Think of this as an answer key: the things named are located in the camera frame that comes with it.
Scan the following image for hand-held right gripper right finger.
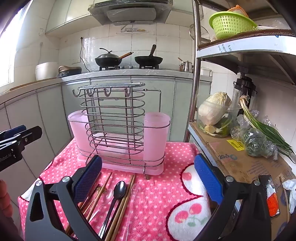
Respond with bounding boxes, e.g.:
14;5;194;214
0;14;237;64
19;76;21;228
192;153;272;241

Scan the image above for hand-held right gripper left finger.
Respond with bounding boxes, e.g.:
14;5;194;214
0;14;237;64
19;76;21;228
24;155;103;241

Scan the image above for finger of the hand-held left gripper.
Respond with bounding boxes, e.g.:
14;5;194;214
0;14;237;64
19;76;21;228
14;126;43;149
0;125;26;141

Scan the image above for clear plastic spoon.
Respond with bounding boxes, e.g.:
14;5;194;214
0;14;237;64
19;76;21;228
125;184;140;241
89;188;115;223

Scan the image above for black spoon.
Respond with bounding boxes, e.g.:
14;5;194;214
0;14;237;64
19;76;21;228
98;181;127;240

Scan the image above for wire utensil rack pink cups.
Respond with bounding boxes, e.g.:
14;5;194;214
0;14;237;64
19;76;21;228
68;82;171;179

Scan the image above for person's left hand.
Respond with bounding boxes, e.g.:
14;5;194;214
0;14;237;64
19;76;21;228
0;179;13;217

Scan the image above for grey lower kitchen cabinets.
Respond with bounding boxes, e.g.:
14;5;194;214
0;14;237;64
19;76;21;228
0;73;212;186

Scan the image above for cardboard sheet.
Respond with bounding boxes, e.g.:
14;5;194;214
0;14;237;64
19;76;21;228
188;122;296;241

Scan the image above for pink dotted towel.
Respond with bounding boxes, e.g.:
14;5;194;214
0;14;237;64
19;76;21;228
18;139;212;241

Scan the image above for plastic bag of greens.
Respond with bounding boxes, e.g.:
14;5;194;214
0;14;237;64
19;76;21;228
231;109;278;160

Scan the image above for white rice cooker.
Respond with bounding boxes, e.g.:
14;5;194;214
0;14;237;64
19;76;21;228
35;62;59;81

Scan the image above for napa cabbage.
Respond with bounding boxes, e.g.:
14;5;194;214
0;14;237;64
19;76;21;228
198;91;232;126

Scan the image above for green onions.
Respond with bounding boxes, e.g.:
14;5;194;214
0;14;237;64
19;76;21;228
239;95;296;163

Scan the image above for black electric cooker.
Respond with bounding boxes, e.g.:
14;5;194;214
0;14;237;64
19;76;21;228
57;65;83;78

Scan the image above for window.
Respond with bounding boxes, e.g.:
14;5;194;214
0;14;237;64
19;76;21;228
0;0;31;90

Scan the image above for white tissue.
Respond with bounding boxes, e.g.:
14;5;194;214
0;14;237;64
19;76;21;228
282;178;296;214

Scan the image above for black blender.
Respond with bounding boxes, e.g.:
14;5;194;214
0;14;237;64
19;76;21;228
232;67;258;110

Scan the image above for black wok with lid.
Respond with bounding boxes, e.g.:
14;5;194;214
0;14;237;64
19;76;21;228
95;48;134;68

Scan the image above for metal kettle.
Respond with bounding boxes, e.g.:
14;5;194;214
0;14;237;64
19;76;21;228
178;57;194;73

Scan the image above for gas stove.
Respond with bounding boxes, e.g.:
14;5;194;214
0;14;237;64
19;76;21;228
99;65;160;70

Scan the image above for metal shelf rack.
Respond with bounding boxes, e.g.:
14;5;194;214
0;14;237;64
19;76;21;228
184;0;296;143

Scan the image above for black frying pan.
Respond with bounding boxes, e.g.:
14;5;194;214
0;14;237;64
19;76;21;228
134;44;163;66

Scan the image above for metal skimmer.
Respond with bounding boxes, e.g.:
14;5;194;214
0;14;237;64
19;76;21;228
189;23;211;45

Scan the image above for green plastic basket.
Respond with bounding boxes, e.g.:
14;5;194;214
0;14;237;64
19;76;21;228
209;11;259;40

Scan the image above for range hood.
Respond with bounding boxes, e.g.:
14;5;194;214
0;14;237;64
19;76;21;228
88;0;173;25

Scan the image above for orange white bag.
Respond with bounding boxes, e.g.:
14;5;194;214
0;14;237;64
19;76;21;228
227;5;250;18

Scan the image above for black power cable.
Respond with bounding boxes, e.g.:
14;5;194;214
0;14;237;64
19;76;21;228
80;36;91;73

